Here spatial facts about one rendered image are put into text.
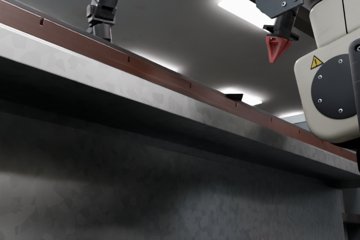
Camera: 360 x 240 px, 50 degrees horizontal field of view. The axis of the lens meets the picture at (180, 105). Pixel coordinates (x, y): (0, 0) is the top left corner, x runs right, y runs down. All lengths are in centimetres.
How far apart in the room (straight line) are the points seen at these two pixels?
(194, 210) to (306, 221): 48
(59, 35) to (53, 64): 27
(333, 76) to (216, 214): 35
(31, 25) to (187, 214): 42
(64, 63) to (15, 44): 5
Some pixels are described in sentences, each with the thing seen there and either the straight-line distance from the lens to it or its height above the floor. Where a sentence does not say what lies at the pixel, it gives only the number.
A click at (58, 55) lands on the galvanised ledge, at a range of 40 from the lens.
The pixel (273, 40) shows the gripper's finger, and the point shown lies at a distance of 118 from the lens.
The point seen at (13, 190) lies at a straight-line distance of 53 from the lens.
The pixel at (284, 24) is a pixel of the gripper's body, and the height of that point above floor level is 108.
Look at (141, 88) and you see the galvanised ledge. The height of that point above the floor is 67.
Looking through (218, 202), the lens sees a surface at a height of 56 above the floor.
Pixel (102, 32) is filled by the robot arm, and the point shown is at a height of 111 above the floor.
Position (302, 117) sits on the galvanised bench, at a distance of 192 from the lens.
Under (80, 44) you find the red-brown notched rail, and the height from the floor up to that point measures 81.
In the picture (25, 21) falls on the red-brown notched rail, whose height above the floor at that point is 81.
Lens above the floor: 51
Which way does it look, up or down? 18 degrees up
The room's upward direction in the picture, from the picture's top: 1 degrees clockwise
